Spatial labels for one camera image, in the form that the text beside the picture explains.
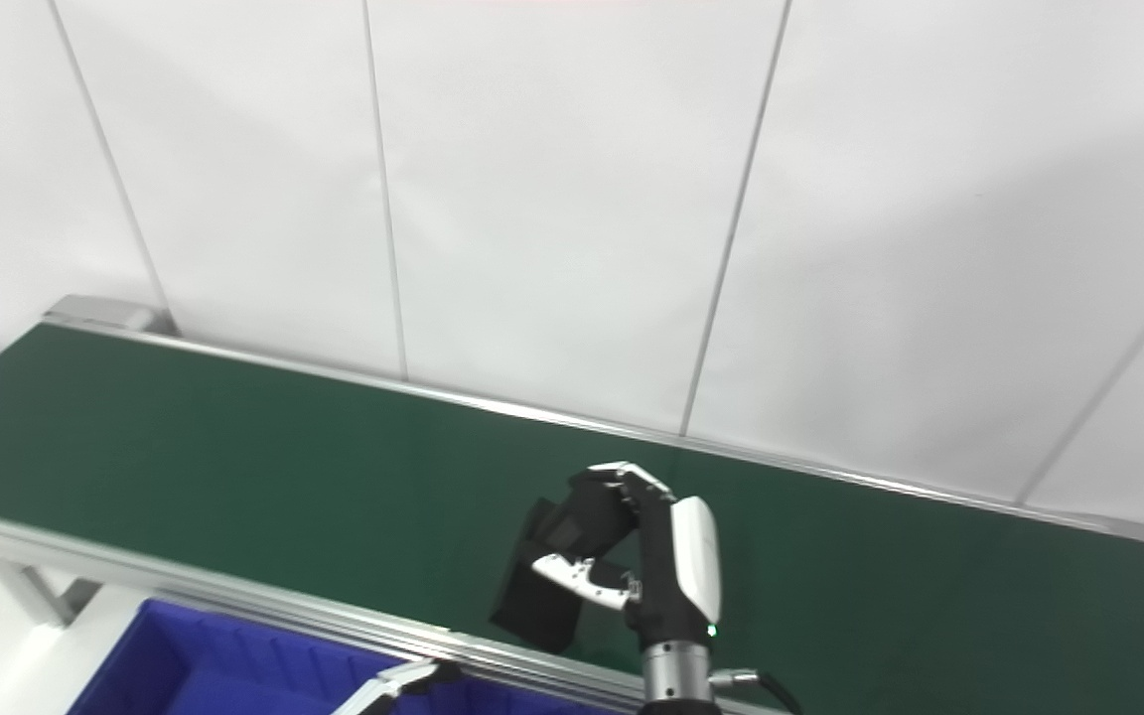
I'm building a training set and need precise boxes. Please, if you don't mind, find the black cylinder-on-block part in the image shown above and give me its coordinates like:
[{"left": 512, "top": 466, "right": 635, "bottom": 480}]
[{"left": 490, "top": 495, "right": 635, "bottom": 655}]

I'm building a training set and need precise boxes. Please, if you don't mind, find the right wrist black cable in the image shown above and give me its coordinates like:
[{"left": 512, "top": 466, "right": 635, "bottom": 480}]
[{"left": 709, "top": 668, "right": 803, "bottom": 715}]

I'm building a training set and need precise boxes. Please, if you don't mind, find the green conveyor belt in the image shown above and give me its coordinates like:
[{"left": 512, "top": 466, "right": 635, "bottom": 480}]
[
  {"left": 0, "top": 294, "right": 1144, "bottom": 715},
  {"left": 0, "top": 323, "right": 1144, "bottom": 715}
]

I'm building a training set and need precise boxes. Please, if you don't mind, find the blue plastic bin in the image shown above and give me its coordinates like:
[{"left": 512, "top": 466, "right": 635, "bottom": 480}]
[{"left": 66, "top": 597, "right": 633, "bottom": 715}]

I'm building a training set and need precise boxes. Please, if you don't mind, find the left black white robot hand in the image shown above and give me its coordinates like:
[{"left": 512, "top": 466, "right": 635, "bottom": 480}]
[{"left": 331, "top": 659, "right": 465, "bottom": 715}]

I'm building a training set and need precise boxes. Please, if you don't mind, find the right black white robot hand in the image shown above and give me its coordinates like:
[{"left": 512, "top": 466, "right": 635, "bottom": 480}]
[{"left": 530, "top": 462, "right": 723, "bottom": 652}]

